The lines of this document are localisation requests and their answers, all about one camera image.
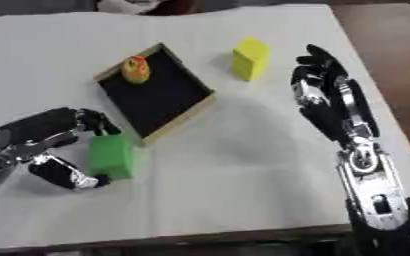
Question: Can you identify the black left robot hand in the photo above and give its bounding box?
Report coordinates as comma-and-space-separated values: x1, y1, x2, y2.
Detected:
0, 106, 123, 191

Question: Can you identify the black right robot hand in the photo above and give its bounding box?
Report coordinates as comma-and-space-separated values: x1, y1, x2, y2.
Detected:
289, 43, 382, 148

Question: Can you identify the green block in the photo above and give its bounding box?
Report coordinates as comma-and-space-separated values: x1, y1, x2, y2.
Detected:
84, 134, 139, 181

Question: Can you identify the open box with black inside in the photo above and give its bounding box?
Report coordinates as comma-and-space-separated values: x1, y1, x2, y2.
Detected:
91, 41, 218, 146

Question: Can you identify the yellow block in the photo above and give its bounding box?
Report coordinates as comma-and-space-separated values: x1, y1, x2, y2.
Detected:
229, 36, 272, 82

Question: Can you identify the orange and yellow toy fruit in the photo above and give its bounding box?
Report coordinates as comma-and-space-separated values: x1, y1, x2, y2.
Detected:
119, 55, 153, 85

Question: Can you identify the person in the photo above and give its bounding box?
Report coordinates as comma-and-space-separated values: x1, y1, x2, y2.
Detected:
94, 0, 205, 17

